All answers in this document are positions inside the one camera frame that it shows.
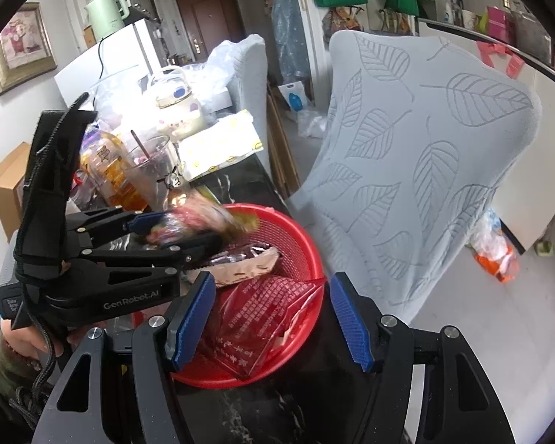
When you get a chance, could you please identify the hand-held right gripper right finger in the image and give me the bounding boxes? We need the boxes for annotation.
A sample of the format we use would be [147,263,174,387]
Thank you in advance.
[329,270,517,444]

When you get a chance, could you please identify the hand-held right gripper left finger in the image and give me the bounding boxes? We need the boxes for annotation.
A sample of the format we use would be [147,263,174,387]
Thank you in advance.
[30,270,217,444]

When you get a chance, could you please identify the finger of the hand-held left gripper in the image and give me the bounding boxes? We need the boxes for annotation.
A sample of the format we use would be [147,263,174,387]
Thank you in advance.
[78,233,225,286]
[65,208,169,249]

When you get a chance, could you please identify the red snack packet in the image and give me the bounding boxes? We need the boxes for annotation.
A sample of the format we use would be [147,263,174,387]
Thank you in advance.
[282,277,327,349]
[199,275,308,381]

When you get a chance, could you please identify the green pink snack packet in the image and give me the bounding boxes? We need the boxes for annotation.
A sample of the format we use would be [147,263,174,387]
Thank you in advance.
[145,193,260,247]

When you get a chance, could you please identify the brown snack packet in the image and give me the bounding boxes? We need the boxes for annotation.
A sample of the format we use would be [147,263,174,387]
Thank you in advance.
[189,245,281,288]

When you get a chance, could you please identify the red plastic basket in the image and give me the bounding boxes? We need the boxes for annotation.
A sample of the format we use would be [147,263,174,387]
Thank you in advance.
[170,202,327,389]

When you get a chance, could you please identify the person's left forearm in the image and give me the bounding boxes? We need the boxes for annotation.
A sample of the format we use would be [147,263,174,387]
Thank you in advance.
[0,333,56,444]

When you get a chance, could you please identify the person's left hand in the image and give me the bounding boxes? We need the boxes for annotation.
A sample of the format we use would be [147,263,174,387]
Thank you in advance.
[0,319,81,364]

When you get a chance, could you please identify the brown cardboard box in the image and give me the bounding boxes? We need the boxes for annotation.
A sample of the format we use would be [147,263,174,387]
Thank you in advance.
[0,142,31,241]

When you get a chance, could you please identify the glass cup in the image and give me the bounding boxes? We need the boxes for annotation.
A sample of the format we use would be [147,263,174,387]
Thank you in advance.
[127,135,186,210]

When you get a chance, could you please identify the cooking oil bottle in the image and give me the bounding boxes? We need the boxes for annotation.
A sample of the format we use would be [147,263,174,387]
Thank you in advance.
[81,127,151,212]

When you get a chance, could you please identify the long metal spoon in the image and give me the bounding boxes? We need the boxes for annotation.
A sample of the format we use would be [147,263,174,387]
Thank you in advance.
[130,129,152,162]

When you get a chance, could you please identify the smiley print box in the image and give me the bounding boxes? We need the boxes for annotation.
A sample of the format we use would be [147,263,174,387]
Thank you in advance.
[178,110,263,182]

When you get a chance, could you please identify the framed picture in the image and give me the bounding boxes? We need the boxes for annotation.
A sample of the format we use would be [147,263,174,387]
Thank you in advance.
[0,2,58,97]

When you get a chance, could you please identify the white refrigerator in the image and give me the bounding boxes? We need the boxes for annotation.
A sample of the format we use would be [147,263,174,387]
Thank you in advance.
[54,18,168,116]

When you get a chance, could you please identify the wooden boards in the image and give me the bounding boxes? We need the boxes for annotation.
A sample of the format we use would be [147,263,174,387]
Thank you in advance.
[266,83,302,201]

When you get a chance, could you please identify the orange plastic bag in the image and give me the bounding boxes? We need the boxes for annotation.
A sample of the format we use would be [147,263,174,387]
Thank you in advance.
[472,210,521,284]

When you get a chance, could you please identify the green electric kettle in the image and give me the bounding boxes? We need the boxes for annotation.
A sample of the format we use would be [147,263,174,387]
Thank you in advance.
[84,0,130,40]

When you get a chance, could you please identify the white blue shopping bag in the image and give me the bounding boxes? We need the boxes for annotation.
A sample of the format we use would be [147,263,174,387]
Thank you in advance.
[277,81,307,112]

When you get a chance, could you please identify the crumpled clear plastic bag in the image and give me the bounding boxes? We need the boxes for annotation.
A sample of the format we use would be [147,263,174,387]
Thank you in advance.
[298,108,330,139]

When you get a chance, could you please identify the brown door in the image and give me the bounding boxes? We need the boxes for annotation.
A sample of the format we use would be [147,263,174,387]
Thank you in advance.
[175,0,239,58]

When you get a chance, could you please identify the white cabinet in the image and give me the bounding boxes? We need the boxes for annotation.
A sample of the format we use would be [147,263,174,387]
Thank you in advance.
[416,16,555,256]

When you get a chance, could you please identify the bubble wrap roll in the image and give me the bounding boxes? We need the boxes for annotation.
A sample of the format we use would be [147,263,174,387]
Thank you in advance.
[272,0,306,79]

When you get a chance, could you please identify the cartoon print bag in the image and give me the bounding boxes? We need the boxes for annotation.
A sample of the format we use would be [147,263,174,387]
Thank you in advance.
[321,7,364,38]

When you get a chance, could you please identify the pink ribbon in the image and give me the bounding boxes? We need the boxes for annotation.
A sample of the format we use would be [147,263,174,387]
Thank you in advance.
[476,41,526,77]

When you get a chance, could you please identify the pink box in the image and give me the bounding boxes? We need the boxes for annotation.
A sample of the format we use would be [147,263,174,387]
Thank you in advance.
[487,7,514,38]

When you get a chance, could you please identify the grey container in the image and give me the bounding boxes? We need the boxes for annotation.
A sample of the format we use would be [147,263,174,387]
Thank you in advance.
[511,11,552,53]

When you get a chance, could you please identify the black cord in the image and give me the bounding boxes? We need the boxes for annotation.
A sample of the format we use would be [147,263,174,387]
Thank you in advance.
[9,259,63,426]

